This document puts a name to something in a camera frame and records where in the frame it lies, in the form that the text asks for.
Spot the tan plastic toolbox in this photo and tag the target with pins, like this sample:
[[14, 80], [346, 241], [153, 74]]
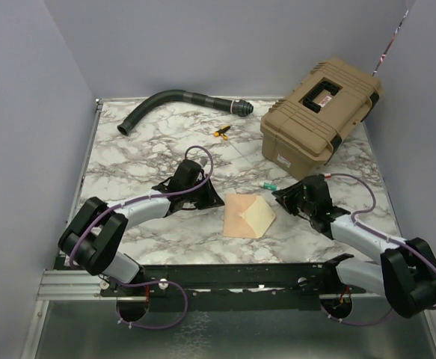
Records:
[[303, 130]]

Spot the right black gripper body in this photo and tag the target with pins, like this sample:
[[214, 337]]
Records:
[[306, 206]]

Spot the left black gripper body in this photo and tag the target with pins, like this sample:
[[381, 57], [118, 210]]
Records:
[[197, 197]]

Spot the small yellow black tool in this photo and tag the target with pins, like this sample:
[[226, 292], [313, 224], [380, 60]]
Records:
[[222, 132]]

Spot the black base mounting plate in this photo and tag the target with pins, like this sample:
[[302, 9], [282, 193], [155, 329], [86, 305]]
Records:
[[235, 287]]

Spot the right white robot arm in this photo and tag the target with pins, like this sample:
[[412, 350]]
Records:
[[401, 270]]

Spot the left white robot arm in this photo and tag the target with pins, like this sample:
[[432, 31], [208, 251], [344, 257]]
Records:
[[92, 238]]

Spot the pink tan envelope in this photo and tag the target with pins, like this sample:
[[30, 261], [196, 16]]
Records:
[[246, 216]]

